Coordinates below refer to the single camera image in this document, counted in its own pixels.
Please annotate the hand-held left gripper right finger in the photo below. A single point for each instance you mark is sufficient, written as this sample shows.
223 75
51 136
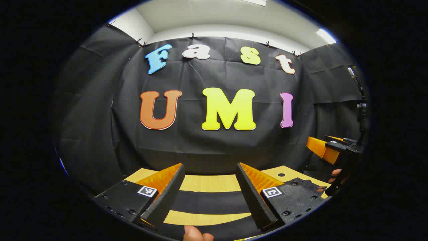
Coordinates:
250 197

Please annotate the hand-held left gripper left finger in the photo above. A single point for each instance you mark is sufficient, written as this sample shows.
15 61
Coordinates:
167 197

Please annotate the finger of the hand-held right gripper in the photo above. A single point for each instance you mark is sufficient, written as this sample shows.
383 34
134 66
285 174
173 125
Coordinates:
322 149
347 141

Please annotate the dark grey jeans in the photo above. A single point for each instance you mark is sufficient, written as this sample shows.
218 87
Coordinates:
207 202

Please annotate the black tripod stand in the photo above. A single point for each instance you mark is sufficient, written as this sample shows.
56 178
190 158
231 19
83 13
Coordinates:
361 110

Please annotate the black backdrop cloth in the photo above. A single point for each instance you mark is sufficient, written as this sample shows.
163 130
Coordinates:
200 144

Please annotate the ceiling light panel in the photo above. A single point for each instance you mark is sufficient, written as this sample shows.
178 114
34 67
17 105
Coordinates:
326 36
255 2

